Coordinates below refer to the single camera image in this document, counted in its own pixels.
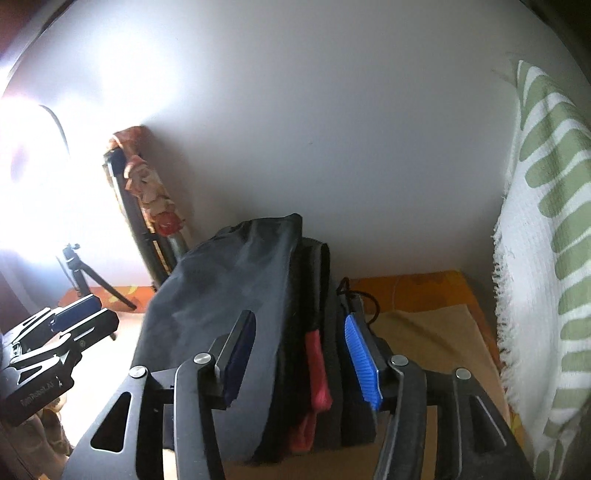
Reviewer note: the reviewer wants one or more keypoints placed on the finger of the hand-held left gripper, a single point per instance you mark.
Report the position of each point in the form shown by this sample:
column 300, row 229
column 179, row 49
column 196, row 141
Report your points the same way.
column 99, row 325
column 76, row 308

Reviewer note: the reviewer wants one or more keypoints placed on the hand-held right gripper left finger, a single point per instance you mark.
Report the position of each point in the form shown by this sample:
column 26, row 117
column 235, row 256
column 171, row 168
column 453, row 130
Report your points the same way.
column 240, row 350

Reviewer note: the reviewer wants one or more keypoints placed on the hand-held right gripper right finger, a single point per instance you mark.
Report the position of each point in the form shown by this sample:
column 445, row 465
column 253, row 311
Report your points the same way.
column 362, row 355

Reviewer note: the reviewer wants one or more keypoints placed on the black pants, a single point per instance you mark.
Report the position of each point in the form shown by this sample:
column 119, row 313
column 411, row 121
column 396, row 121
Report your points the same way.
column 231, row 286

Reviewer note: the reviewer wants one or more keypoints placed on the beige blanket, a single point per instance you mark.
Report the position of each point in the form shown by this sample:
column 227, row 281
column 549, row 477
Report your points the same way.
column 438, row 337

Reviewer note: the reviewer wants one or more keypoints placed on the orange bed sheet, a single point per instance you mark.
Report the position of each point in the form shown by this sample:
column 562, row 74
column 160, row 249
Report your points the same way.
column 415, row 290

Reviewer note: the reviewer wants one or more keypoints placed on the dark grey pants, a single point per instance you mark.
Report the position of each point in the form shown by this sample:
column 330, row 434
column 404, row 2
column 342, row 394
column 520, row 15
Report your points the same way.
column 330, row 286

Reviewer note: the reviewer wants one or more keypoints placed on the white and green towel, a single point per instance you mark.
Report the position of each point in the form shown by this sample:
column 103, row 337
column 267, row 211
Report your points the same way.
column 545, row 230

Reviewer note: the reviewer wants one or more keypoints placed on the black tripod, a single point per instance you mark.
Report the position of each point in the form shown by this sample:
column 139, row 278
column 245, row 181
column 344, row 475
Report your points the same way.
column 74, row 265

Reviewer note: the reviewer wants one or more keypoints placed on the floral patterned cloth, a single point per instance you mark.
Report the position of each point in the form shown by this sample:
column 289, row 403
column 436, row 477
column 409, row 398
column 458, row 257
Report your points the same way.
column 143, row 184

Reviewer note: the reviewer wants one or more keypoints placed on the red garment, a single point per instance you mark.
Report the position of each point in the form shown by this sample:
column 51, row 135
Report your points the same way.
column 318, row 369

